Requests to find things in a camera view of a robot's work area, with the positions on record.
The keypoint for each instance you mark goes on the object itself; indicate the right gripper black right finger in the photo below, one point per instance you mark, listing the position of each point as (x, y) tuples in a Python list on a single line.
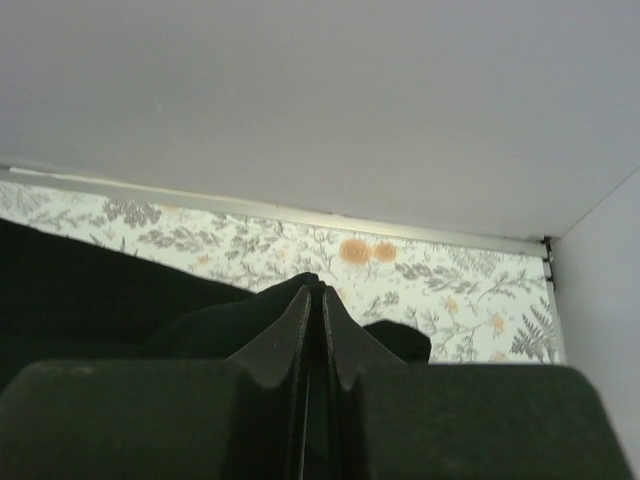
[(389, 419)]

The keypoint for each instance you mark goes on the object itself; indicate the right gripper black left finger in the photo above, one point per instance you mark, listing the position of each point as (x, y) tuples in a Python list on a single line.
[(240, 418)]

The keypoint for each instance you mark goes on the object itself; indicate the floral patterned table mat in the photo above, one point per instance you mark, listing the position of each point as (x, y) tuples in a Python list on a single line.
[(476, 305)]

